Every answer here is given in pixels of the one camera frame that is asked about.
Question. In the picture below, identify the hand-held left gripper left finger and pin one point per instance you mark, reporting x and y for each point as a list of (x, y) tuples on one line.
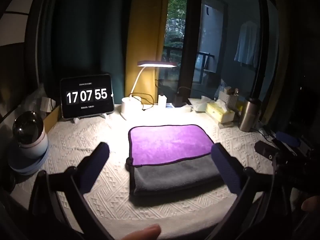
[(94, 166)]

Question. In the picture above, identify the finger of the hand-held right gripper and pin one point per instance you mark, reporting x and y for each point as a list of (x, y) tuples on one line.
[(265, 149), (287, 138)]

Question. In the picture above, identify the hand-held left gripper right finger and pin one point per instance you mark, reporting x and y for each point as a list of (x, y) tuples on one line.
[(227, 171)]

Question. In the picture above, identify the purple and grey towel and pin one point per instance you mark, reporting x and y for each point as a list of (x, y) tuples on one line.
[(170, 150)]

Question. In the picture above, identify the person's right hand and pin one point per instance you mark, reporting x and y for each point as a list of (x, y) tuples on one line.
[(310, 203)]

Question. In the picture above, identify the person's left hand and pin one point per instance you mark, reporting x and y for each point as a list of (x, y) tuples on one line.
[(146, 233)]

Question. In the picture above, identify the white patterned tablecloth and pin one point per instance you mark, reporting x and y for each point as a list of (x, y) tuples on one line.
[(105, 200)]

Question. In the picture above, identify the stainless steel thermos bottle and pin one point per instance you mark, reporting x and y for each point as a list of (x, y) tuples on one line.
[(248, 116)]

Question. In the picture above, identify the white tablet stand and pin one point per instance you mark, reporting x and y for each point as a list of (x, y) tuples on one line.
[(102, 116)]

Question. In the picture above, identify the yellow tissue box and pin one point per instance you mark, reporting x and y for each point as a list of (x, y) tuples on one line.
[(220, 112)]

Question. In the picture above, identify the cardboard box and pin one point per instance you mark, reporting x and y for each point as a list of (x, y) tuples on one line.
[(53, 120)]

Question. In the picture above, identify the white storage basket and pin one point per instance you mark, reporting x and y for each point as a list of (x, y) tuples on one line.
[(228, 98)]

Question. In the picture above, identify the white desk lamp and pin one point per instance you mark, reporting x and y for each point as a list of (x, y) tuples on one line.
[(130, 106)]

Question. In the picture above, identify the black tablet with clock display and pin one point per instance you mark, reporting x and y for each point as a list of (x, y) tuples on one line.
[(86, 96)]

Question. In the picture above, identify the white device with dark dome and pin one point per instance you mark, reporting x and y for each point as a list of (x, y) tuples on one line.
[(31, 135)]

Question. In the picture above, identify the white tissue pack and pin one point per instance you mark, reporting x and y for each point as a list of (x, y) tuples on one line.
[(200, 103)]

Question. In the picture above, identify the small white box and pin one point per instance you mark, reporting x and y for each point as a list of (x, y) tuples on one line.
[(47, 104)]

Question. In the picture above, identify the clear plastic bag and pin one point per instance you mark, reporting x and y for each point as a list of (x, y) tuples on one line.
[(33, 97)]

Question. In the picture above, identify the white charger adapter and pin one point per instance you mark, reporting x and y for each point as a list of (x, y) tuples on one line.
[(162, 100)]

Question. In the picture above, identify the hanging white shirt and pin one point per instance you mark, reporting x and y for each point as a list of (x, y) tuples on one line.
[(247, 45)]

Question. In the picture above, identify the dark wooden chair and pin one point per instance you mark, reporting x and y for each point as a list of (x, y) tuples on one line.
[(206, 65)]

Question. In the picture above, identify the dark green curtain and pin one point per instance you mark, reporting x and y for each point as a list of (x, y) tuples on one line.
[(85, 30)]

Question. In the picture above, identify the yellow curtain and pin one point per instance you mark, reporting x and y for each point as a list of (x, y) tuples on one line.
[(145, 30)]

